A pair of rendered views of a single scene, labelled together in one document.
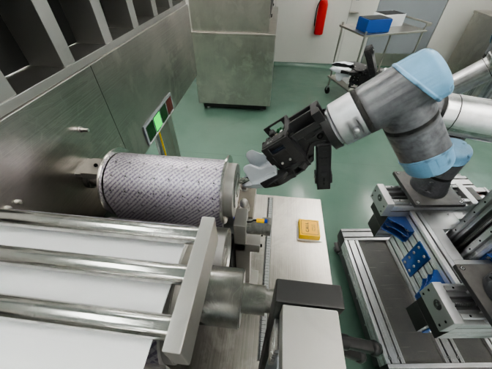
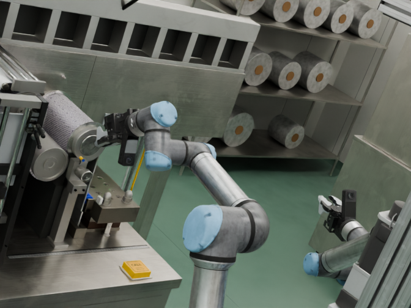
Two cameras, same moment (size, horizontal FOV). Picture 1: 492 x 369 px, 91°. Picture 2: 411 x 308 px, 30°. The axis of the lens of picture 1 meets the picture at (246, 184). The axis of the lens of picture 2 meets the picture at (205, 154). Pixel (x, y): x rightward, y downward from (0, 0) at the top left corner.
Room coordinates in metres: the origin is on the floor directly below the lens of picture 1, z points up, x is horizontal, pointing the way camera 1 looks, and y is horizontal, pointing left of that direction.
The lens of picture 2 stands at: (-1.20, -1.67, 2.17)
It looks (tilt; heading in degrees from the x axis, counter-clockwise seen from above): 20 degrees down; 38
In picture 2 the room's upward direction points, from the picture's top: 20 degrees clockwise
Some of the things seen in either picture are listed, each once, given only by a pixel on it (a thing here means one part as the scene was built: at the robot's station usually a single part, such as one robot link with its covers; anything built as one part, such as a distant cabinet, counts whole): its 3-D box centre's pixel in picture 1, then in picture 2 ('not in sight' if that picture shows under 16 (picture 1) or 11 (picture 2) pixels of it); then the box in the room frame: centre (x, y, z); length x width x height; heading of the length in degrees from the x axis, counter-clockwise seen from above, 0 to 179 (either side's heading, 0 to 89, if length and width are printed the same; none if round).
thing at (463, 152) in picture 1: (448, 157); not in sight; (0.80, -0.85, 0.98); 0.13 x 0.12 x 0.14; 155
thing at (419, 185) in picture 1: (433, 179); not in sight; (0.80, -0.85, 0.87); 0.15 x 0.15 x 0.10
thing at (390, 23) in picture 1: (372, 59); not in sight; (3.50, -1.70, 0.51); 0.91 x 0.58 x 1.02; 106
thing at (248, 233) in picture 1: (248, 253); (69, 204); (0.32, -0.01, 1.05); 0.06 x 0.05 x 0.31; 84
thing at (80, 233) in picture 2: not in sight; (60, 211); (0.44, 0.15, 0.92); 0.28 x 0.04 x 0.04; 84
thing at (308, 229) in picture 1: (308, 229); (136, 269); (0.49, -0.22, 0.91); 0.07 x 0.07 x 0.02; 84
